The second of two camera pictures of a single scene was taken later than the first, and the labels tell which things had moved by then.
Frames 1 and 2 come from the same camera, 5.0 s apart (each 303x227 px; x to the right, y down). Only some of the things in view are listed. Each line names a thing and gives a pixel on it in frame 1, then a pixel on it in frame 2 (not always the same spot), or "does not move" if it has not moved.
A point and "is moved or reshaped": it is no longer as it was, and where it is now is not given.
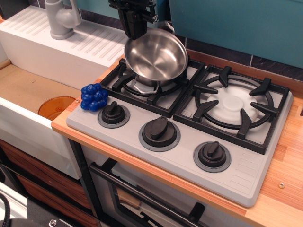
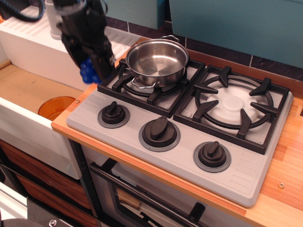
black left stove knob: x=113 y=116 does not move
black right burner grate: x=238 y=107 does not move
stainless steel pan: x=158 y=58 is moved or reshaped
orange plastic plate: x=51 y=108 does not move
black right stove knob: x=212 y=157 does not move
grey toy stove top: x=217 y=128 does not move
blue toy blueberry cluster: x=93 y=97 → x=88 y=73
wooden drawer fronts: x=49 y=186 does not move
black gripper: x=134 y=21 → x=87 y=30
